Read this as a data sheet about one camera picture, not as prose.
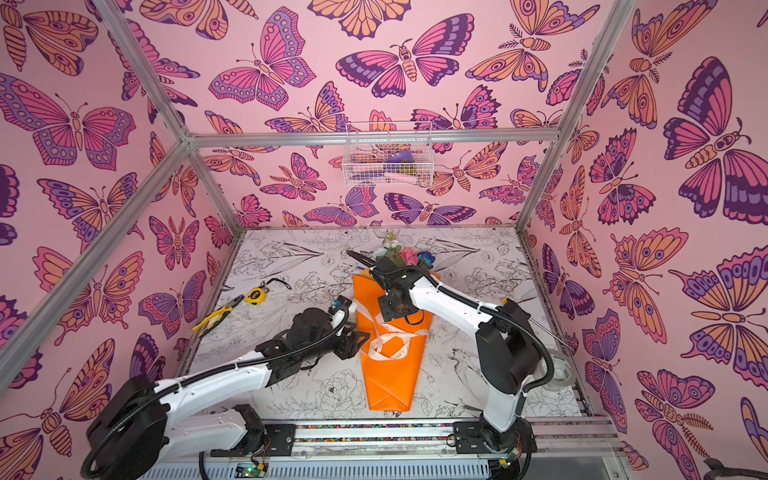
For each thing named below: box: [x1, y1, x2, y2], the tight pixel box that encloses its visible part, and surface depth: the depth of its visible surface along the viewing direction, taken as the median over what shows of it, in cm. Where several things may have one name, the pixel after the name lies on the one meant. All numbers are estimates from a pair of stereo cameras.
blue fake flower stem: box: [417, 251, 435, 269], surface depth 107 cm
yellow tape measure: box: [244, 287, 266, 305], surface depth 101 cm
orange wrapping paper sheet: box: [353, 269, 434, 412], surface depth 85 cm
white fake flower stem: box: [373, 228, 405, 267], surface depth 111 cm
